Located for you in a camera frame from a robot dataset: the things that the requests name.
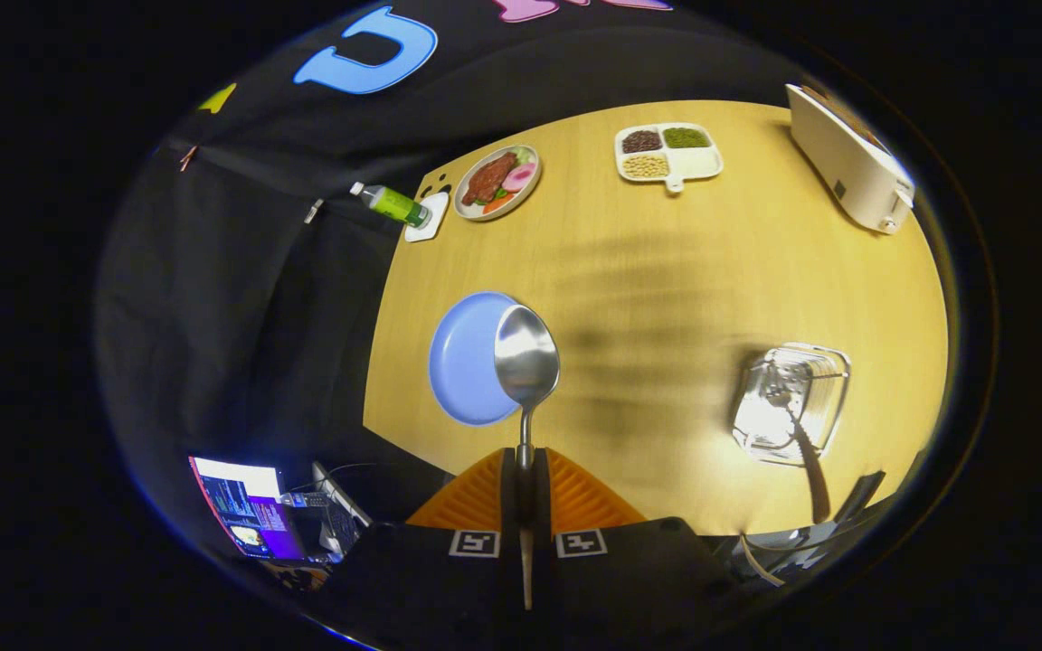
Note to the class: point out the copper clip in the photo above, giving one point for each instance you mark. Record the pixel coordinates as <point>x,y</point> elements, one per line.
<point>188,158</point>

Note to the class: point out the metal fork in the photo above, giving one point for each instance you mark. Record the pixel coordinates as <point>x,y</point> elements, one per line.
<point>812,461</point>

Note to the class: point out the usb adapter plug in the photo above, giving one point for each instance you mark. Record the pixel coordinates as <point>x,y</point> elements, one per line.
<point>299,499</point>

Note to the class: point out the white toaster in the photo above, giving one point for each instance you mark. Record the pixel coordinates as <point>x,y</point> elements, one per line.
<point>847,163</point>

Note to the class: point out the plate of model food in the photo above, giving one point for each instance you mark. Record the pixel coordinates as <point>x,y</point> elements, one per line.
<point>494,181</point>

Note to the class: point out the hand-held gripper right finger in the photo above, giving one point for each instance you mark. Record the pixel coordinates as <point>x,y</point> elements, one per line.
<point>543,506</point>

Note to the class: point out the silver clip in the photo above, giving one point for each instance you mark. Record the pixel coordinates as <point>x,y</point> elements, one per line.
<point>313,211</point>

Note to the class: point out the blue plate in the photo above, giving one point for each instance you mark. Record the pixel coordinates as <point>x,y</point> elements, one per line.
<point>462,362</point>

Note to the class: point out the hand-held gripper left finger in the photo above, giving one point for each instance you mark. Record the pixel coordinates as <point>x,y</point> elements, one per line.
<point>509,506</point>

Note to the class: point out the open laptop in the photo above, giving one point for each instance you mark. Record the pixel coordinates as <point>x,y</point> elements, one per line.
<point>250,520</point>

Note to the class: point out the green drink bottle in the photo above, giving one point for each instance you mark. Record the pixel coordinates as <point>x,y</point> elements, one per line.
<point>390,203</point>

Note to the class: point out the white square coaster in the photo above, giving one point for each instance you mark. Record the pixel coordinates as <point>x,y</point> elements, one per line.
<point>436,228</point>

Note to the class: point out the black rectangular block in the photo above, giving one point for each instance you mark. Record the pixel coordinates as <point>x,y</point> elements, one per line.
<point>860,493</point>

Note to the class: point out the white divided bean tray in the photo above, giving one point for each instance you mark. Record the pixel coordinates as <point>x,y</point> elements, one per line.
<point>702,163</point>

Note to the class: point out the metal spoon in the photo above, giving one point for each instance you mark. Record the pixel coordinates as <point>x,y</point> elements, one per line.
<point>527,362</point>

